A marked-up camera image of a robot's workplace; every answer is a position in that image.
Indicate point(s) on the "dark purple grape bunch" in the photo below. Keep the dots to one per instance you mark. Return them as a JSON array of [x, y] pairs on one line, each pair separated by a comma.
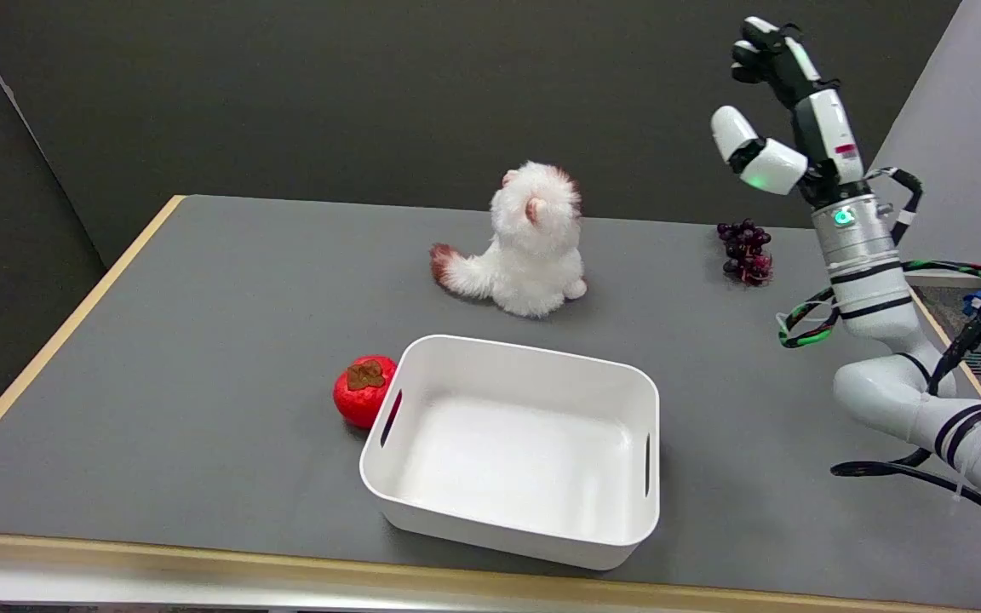
[[746, 251]]

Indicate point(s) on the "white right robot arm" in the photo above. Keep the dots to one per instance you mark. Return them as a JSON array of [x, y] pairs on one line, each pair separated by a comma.
[[874, 281]]

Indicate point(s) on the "white plastic bin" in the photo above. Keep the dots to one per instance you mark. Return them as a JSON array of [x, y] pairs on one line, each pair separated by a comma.
[[516, 451]]

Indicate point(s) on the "white fluffy plush toy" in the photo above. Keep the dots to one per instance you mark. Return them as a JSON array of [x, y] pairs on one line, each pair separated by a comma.
[[533, 247]]

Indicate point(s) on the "red persimmon toy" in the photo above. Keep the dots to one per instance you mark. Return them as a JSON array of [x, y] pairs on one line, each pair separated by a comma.
[[363, 392]]

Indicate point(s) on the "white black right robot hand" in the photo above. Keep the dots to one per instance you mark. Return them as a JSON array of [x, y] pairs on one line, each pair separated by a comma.
[[823, 128]]

